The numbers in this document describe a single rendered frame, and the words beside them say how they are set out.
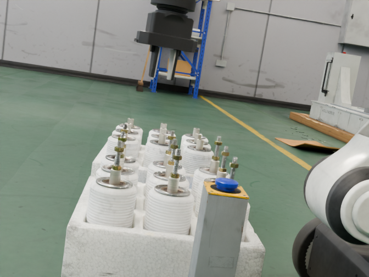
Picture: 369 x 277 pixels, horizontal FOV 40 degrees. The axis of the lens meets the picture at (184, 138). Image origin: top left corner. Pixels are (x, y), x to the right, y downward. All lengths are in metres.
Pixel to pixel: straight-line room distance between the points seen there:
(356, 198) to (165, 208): 0.36
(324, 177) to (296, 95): 6.81
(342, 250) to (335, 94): 4.50
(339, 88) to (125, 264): 4.67
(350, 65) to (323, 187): 4.69
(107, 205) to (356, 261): 0.51
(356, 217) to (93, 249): 0.49
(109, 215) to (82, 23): 6.41
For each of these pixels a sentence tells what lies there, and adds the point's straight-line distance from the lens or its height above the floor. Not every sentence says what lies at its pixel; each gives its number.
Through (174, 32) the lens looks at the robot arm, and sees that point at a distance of 1.01.
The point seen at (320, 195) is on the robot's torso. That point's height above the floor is 0.32.
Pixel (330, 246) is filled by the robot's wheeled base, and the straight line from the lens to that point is 1.19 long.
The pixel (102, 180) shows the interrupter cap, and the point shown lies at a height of 0.25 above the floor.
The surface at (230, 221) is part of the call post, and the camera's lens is 0.86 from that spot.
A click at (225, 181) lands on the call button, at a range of 0.87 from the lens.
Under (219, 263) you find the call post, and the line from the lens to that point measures 0.89.
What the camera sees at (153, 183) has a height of 0.24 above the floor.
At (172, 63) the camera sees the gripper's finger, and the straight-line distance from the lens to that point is 1.02.
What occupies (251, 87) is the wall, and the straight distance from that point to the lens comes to 7.57.
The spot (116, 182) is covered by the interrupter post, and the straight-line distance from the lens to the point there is 1.04.
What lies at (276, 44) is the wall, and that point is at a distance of 7.64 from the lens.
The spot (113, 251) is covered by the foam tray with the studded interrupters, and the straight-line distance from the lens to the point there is 1.01.
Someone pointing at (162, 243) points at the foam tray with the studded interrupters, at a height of 0.17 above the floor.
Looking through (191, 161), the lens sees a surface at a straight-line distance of 1.55.
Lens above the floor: 0.53
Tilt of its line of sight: 9 degrees down
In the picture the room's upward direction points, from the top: 9 degrees clockwise
